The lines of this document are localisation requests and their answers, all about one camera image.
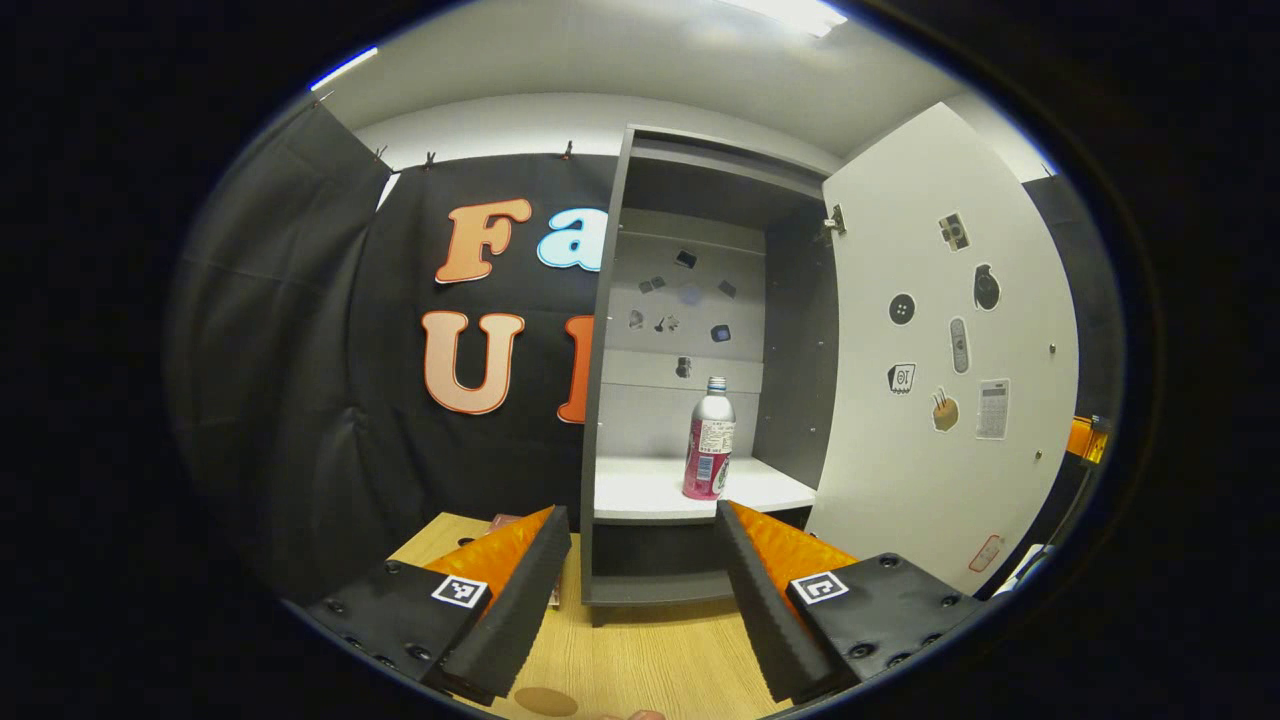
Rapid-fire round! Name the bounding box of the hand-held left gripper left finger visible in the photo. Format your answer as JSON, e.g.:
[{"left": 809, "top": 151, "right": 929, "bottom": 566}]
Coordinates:
[{"left": 300, "top": 505, "right": 573, "bottom": 706}]

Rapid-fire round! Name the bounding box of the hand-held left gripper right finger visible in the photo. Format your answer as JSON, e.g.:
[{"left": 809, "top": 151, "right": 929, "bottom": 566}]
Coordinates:
[{"left": 715, "top": 500, "right": 986, "bottom": 706}]

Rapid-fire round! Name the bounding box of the round brown coaster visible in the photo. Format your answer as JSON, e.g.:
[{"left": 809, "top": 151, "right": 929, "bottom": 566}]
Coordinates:
[{"left": 513, "top": 686, "right": 579, "bottom": 717}]

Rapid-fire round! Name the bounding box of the silver bottle with pink label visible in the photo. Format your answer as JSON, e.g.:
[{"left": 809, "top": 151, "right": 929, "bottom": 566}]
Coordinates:
[{"left": 682, "top": 377, "right": 737, "bottom": 501}]

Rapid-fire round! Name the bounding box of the white cabinet door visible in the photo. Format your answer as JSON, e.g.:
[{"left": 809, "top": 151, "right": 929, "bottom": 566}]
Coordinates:
[{"left": 805, "top": 100, "right": 1081, "bottom": 601}]

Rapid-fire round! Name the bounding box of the red-brown cover book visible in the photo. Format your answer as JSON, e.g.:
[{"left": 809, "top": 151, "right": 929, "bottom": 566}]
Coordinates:
[{"left": 488, "top": 513, "right": 561, "bottom": 609}]

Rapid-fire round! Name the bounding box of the black backdrop cloth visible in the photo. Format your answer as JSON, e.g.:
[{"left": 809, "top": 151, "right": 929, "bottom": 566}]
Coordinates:
[{"left": 170, "top": 100, "right": 1126, "bottom": 601}]

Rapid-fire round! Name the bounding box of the ceiling light strip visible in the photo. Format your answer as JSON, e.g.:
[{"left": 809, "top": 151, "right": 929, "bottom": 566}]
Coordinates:
[
  {"left": 720, "top": 0, "right": 849, "bottom": 39},
  {"left": 310, "top": 45, "right": 381, "bottom": 91}
]

